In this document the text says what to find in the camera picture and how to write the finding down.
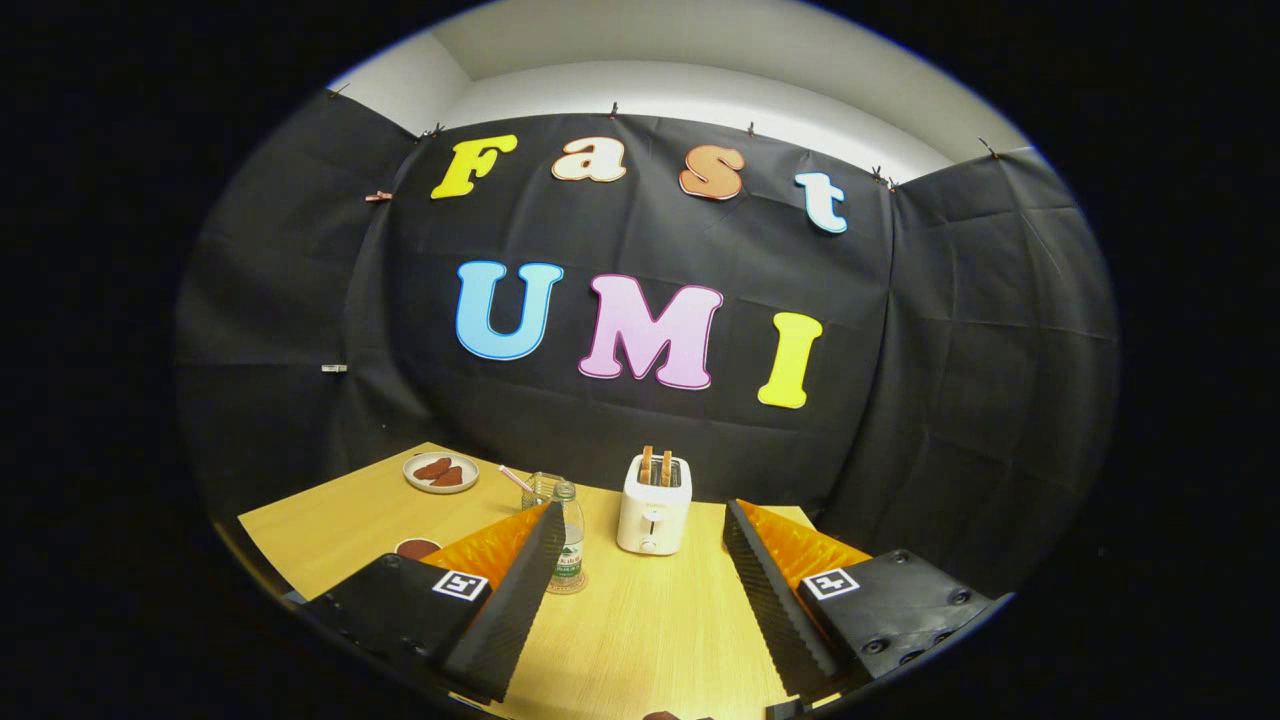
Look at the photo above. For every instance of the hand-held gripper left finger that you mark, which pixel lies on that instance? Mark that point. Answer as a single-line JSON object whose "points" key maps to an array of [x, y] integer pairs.
{"points": [[520, 610]]}

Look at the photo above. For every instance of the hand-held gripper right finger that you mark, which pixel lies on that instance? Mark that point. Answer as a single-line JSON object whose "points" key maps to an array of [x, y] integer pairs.
{"points": [[770, 610]]}

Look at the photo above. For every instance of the round wooden coaster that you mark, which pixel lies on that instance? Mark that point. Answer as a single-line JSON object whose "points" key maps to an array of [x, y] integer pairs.
{"points": [[582, 584]]}

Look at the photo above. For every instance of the clear plastic juice bottle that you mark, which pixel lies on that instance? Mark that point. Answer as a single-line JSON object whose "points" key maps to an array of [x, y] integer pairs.
{"points": [[571, 540]]}

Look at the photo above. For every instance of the wooden table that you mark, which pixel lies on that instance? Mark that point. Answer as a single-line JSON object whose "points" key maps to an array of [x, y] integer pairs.
{"points": [[650, 630]]}

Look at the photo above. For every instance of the white toaster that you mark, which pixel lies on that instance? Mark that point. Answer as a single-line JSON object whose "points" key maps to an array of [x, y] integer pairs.
{"points": [[650, 515]]}

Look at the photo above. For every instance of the round white plate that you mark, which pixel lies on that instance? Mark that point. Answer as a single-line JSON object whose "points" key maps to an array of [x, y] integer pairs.
{"points": [[414, 483]]}

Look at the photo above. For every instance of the brown toast slice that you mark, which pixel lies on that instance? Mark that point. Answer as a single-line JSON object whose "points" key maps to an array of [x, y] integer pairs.
{"points": [[647, 465], [666, 468]]}

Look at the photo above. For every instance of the black backdrop cloth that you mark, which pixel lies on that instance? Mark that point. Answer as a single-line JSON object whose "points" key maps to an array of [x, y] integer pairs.
{"points": [[950, 350]]}

